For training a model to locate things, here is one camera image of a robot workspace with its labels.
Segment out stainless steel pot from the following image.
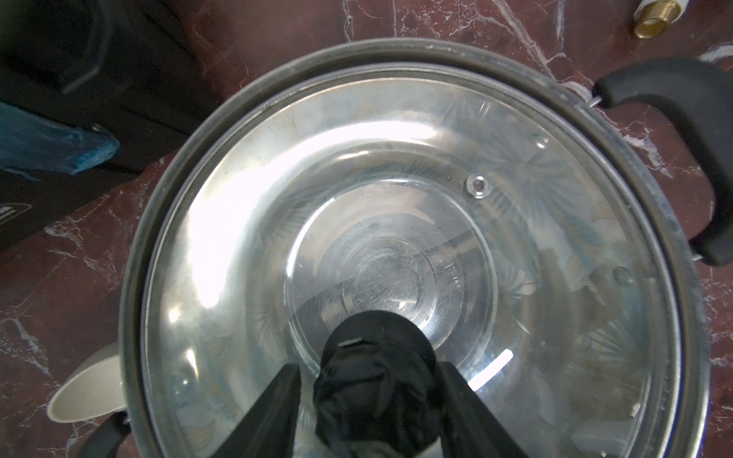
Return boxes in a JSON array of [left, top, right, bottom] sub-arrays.
[[80, 38, 732, 457]]

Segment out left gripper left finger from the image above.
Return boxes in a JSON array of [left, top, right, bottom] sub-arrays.
[[212, 364, 302, 458]]

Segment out white faucet pipe fitting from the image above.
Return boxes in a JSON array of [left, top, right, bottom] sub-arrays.
[[633, 0, 689, 39]]

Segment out black plastic toolbox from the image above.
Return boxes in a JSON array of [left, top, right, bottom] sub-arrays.
[[1, 1, 218, 249]]

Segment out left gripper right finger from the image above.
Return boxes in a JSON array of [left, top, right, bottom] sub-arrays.
[[437, 362, 528, 458]]

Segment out glass pot lid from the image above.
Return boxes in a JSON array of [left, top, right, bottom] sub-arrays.
[[141, 63, 680, 457]]

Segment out beige plastic ladle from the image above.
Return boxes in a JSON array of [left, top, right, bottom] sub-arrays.
[[47, 343, 126, 424]]

